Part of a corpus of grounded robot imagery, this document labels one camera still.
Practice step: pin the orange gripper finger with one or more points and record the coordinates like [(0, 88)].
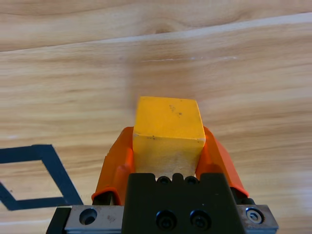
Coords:
[(219, 163), (114, 165)]

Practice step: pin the yellow wooden cube block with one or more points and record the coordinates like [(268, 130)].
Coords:
[(168, 122)]

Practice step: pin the black tape square outline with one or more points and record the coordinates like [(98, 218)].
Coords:
[(61, 175)]

